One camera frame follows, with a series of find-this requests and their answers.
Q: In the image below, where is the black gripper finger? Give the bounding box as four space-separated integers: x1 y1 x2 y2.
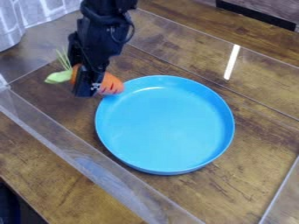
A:
72 66 104 97
68 38 82 66

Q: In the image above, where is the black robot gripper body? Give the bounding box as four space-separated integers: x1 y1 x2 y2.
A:
68 0 138 72

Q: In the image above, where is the orange toy carrot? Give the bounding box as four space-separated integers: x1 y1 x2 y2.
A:
44 51 124 95

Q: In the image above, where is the blue round tray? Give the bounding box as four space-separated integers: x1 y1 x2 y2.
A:
95 75 235 175

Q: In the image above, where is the white patterned curtain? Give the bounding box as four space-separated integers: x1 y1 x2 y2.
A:
0 0 83 52

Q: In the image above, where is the clear acrylic barrier panel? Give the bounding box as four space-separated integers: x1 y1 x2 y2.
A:
0 74 204 224

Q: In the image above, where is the black cable loop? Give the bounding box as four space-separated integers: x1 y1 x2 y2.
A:
110 11 136 45

